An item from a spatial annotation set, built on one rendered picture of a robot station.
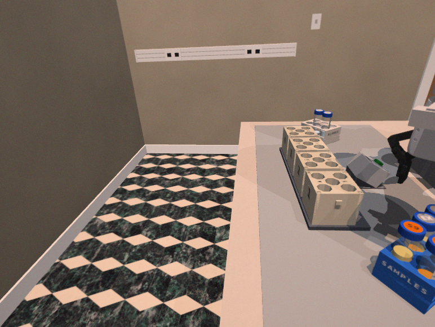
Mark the grey tube rack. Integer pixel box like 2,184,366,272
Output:
301,119,340,145

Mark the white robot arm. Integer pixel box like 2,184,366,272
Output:
408,102,435,130

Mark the grey bench mat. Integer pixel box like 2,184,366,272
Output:
255,125,435,327

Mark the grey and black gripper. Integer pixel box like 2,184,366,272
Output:
387,127,435,184

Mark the blue tube rack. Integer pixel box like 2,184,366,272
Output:
372,242,435,314

